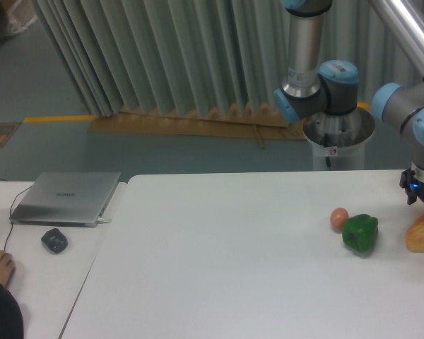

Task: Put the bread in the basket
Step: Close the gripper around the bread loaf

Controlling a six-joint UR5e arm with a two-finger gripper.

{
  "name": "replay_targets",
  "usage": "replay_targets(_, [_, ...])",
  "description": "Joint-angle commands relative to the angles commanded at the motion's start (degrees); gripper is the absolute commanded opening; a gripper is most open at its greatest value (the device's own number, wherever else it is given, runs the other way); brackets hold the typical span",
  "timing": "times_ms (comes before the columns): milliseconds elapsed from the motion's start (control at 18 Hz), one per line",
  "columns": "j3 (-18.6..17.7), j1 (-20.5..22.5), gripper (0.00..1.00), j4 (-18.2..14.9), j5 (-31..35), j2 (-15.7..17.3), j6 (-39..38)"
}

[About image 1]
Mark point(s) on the golden bread loaf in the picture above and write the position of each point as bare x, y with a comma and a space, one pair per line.
414, 237

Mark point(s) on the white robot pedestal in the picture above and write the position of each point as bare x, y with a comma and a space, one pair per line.
337, 158

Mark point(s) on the green bell pepper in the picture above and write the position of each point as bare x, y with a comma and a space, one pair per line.
360, 233

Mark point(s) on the grey-green pleated curtain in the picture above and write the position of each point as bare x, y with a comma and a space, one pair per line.
196, 57

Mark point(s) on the clear plastic bag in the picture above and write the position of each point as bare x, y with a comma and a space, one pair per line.
16, 16

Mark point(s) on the silver closed laptop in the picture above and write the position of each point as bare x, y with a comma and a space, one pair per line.
75, 199

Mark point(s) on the white usb plug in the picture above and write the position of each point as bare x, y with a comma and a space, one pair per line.
103, 221

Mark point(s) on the black sleeve forearm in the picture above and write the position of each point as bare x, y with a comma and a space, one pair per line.
11, 319

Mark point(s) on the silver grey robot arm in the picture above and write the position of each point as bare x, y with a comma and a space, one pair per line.
332, 87

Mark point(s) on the brown egg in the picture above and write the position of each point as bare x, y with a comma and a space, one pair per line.
338, 217

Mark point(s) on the brown cardboard sheet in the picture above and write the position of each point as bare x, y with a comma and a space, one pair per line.
263, 124

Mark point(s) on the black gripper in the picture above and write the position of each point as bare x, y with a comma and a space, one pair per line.
413, 187

